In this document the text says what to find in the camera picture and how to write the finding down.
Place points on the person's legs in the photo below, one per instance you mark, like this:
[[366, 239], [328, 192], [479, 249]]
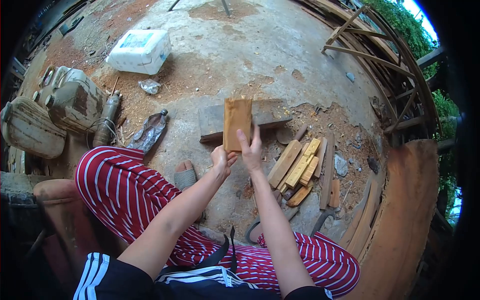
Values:
[[123, 187]]

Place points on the person's left fingers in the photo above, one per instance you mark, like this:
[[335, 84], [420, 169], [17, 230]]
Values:
[[231, 158]]

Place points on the pile of wooden blocks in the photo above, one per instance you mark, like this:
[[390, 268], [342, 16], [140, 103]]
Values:
[[296, 168]]

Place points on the person's right thumb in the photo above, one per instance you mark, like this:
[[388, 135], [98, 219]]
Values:
[[242, 140]]

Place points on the person's left thumb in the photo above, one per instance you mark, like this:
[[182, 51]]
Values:
[[216, 149]]

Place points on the white foam box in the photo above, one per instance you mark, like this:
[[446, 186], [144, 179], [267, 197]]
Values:
[[140, 50]]

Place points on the person's right hand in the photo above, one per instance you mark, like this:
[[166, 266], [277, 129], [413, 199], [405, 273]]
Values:
[[250, 153]]

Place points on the stack of long wooden planks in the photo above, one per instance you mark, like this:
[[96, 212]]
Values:
[[363, 221]]

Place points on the grey weathered wooden plank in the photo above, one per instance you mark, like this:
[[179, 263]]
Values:
[[268, 114]]

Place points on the wooden frame structure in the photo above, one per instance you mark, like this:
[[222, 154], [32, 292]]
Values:
[[390, 63]]

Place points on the grey stone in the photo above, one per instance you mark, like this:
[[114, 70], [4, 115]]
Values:
[[341, 164]]

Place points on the crumpled silver plastic bag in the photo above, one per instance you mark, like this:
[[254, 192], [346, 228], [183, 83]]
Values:
[[148, 131]]

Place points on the grey dusty bottle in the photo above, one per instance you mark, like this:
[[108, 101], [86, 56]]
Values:
[[106, 120]]

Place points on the person's right fingers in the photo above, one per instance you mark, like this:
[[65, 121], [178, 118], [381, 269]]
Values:
[[257, 135]]

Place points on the brown wooden board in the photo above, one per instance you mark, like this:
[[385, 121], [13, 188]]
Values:
[[237, 120]]

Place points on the small clear plastic bag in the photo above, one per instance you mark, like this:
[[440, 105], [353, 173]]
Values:
[[150, 86]]

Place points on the large rough wooden slab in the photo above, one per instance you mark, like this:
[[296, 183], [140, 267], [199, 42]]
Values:
[[405, 217]]

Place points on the dirty white jerry can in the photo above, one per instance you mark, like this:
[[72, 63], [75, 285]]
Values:
[[77, 105], [56, 80]]

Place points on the dirty ribbed jerry can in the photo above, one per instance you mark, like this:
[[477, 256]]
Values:
[[32, 127]]

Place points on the person's body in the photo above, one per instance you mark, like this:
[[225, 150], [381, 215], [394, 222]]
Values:
[[195, 283]]

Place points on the person's left hand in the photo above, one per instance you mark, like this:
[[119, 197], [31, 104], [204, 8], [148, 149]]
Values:
[[221, 163]]

